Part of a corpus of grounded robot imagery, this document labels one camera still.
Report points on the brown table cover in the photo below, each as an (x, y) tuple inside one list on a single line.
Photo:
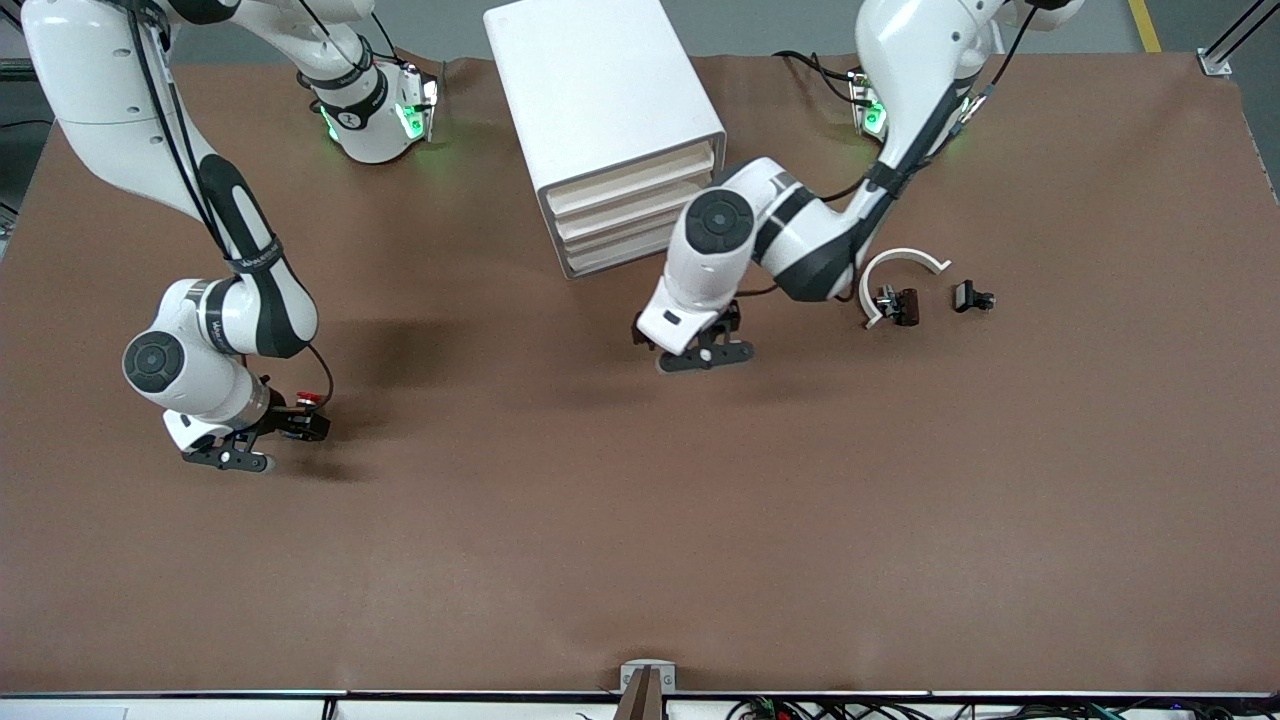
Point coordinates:
[(640, 500)]

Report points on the white drawer cabinet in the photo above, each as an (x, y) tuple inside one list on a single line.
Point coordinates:
[(590, 80)]

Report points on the white curved plastic arc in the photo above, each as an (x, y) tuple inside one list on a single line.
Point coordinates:
[(905, 253)]

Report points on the red push button switch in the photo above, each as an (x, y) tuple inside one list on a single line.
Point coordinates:
[(310, 401)]

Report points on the aluminium frame post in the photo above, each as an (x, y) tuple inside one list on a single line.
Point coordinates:
[(1217, 66)]

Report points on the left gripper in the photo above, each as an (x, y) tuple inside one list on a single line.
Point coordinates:
[(727, 318)]

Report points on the small black component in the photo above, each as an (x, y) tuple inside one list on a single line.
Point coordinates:
[(966, 296)]

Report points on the small metal bracket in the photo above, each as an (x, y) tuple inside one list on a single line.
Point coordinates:
[(632, 672)]

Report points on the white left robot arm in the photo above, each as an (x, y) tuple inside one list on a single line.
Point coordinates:
[(910, 60)]

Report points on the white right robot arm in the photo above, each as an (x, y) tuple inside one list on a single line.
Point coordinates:
[(100, 80)]

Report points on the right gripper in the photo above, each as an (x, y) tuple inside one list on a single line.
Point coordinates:
[(283, 420)]

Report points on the small brown component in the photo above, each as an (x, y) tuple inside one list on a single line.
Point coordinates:
[(908, 305)]

